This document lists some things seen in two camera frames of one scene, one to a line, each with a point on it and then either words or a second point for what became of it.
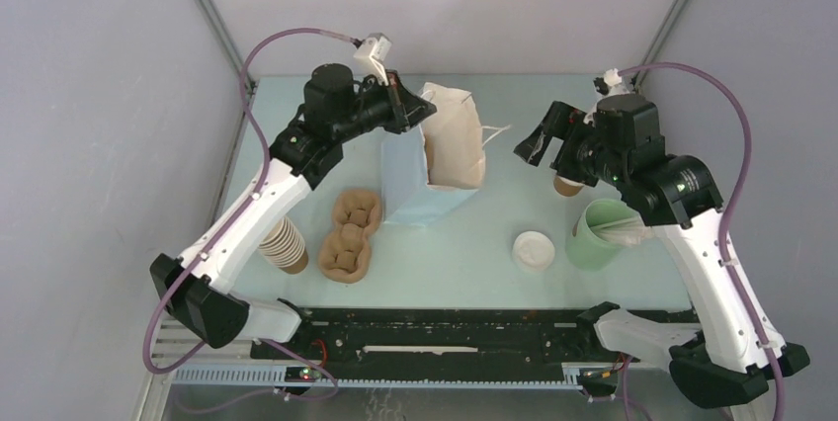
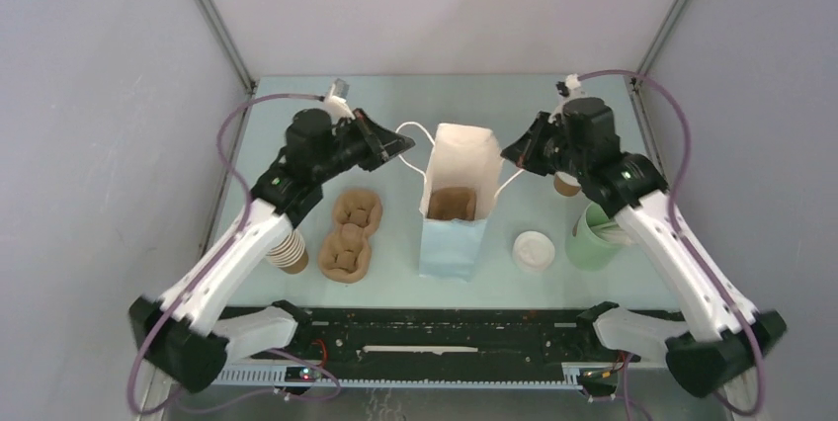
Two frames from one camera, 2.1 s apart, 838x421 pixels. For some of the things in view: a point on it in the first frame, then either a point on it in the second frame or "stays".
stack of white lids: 533,251 stays
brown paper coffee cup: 566,187 stays
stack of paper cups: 285,246 stays
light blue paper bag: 430,169 → 457,200
